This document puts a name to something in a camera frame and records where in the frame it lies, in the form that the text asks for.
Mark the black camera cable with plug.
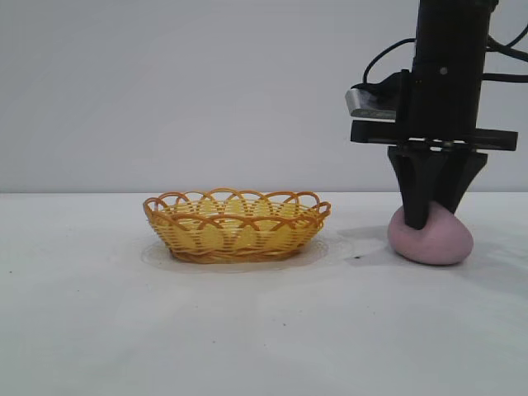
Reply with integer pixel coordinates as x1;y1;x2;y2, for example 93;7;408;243
361;38;417;99

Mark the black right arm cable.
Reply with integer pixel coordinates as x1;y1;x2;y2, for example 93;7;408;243
486;31;528;59
480;73;528;83

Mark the yellow woven wicker basket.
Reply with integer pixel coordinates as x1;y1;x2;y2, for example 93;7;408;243
143;187;332;265

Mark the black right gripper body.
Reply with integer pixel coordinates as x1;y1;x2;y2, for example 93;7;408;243
350;61;519;156

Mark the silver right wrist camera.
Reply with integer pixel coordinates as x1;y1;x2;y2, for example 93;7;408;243
344;84;403;124

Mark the pink round bun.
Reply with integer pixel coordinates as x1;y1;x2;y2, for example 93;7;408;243
387;200;474;267

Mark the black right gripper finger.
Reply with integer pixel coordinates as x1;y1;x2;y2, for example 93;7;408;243
431;152;489;216
387;148;438;231

